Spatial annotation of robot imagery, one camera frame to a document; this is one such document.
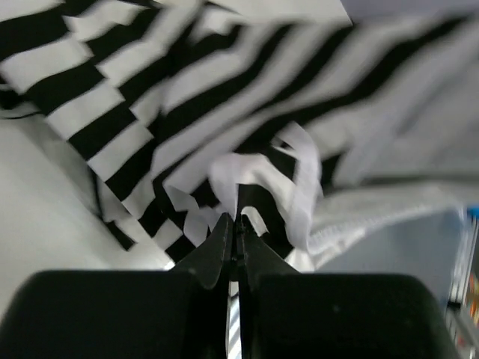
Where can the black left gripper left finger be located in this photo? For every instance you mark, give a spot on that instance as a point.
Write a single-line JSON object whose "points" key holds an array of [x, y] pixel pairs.
{"points": [[179, 313]]}

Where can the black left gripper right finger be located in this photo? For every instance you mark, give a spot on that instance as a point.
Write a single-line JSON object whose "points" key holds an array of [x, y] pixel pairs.
{"points": [[385, 297]]}

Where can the black white striped top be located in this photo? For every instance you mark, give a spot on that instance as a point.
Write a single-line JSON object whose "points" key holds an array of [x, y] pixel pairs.
{"points": [[169, 116]]}

